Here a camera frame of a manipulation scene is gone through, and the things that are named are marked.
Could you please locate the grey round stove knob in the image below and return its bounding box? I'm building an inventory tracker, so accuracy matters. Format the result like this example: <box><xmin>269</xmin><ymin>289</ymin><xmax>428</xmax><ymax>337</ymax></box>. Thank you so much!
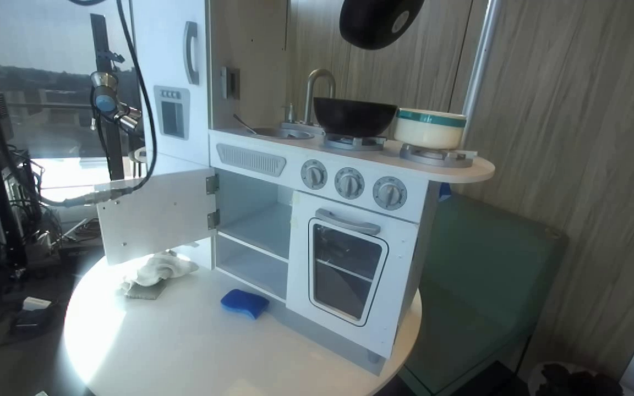
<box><xmin>298</xmin><ymin>158</ymin><xmax>329</xmax><ymax>191</ymax></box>
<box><xmin>334</xmin><ymin>168</ymin><xmax>367</xmax><ymax>202</ymax></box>
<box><xmin>372</xmin><ymin>177</ymin><xmax>408</xmax><ymax>213</ymax></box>

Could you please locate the blue sponge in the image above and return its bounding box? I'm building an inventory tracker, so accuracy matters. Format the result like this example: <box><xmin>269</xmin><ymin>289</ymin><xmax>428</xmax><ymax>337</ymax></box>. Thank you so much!
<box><xmin>218</xmin><ymin>289</ymin><xmax>271</xmax><ymax>322</ymax></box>

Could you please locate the black bag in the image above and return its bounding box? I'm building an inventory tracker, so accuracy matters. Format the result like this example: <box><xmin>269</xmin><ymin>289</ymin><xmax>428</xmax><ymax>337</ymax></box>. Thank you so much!
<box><xmin>527</xmin><ymin>361</ymin><xmax>623</xmax><ymax>396</ymax></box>

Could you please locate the black tripod pole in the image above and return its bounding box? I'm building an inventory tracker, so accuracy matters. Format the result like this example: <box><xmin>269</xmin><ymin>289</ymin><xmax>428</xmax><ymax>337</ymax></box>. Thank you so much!
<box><xmin>88</xmin><ymin>12</ymin><xmax>127</xmax><ymax>184</ymax></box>

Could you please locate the black floor box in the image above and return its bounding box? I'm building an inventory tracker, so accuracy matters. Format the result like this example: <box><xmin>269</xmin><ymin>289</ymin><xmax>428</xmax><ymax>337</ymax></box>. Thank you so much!
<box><xmin>6</xmin><ymin>295</ymin><xmax>58</xmax><ymax>340</ymax></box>

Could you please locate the white toy kitchen unit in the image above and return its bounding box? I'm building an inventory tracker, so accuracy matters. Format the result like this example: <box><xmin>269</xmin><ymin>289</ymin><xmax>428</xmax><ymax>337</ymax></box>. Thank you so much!
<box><xmin>130</xmin><ymin>0</ymin><xmax>500</xmax><ymax>379</ymax></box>

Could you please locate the crumpled white cloth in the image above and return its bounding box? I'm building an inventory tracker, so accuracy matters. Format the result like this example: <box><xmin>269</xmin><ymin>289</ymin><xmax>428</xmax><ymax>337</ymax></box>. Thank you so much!
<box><xmin>118</xmin><ymin>250</ymin><xmax>200</xmax><ymax>291</ymax></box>

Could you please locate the black equipment stand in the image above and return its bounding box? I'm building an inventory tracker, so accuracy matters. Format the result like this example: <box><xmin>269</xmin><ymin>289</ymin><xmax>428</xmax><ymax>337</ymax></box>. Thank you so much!
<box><xmin>0</xmin><ymin>140</ymin><xmax>58</xmax><ymax>274</ymax></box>

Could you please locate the small white cabinet door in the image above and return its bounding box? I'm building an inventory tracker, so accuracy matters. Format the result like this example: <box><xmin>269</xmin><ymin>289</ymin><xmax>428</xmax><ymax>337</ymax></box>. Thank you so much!
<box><xmin>94</xmin><ymin>168</ymin><xmax>221</xmax><ymax>266</ymax></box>

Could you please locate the white oven door with window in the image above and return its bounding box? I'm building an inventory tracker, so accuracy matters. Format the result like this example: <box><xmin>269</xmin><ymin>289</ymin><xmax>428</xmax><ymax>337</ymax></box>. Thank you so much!
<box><xmin>285</xmin><ymin>191</ymin><xmax>423</xmax><ymax>361</ymax></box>

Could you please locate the small white paper piece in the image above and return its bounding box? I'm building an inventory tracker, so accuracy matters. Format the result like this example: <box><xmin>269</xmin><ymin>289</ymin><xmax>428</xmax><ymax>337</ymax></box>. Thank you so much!
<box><xmin>20</xmin><ymin>295</ymin><xmax>52</xmax><ymax>312</ymax></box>

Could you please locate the black plastic bowl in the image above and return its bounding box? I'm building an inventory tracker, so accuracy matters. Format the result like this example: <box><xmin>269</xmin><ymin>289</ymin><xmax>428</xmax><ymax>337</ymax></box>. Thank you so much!
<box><xmin>312</xmin><ymin>98</ymin><xmax>397</xmax><ymax>142</ymax></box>
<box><xmin>336</xmin><ymin>0</ymin><xmax>426</xmax><ymax>54</ymax></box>

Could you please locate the camera with blue ring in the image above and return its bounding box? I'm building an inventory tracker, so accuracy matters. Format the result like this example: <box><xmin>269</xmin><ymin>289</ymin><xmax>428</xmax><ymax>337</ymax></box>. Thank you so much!
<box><xmin>85</xmin><ymin>67</ymin><xmax>144</xmax><ymax>136</ymax></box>

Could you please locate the white pot with teal stripe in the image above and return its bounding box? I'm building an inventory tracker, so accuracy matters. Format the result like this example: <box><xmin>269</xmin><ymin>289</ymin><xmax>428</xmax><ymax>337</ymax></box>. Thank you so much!
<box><xmin>391</xmin><ymin>106</ymin><xmax>468</xmax><ymax>154</ymax></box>

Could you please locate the small grey wall bracket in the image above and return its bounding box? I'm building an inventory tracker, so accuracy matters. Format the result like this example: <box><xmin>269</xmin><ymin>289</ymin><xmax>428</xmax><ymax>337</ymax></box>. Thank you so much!
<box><xmin>219</xmin><ymin>67</ymin><xmax>244</xmax><ymax>104</ymax></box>

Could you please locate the curved metal toy faucet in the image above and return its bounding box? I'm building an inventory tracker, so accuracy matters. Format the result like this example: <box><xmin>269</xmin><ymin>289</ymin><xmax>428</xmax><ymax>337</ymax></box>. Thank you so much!
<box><xmin>302</xmin><ymin>67</ymin><xmax>338</xmax><ymax>130</ymax></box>

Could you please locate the green upholstered bench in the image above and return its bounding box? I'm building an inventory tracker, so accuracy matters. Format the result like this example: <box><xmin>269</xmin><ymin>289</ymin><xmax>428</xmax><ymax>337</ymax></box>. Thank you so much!
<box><xmin>395</xmin><ymin>195</ymin><xmax>567</xmax><ymax>396</ymax></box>

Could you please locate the grey vertical pole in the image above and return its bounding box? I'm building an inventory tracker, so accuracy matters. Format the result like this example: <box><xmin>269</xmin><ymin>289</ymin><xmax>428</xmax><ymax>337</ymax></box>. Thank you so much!
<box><xmin>460</xmin><ymin>0</ymin><xmax>506</xmax><ymax>119</ymax></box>

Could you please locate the long black cable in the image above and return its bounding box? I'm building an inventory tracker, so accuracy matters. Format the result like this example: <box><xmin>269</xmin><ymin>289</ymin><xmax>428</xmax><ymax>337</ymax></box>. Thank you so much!
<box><xmin>0</xmin><ymin>0</ymin><xmax>161</xmax><ymax>211</ymax></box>

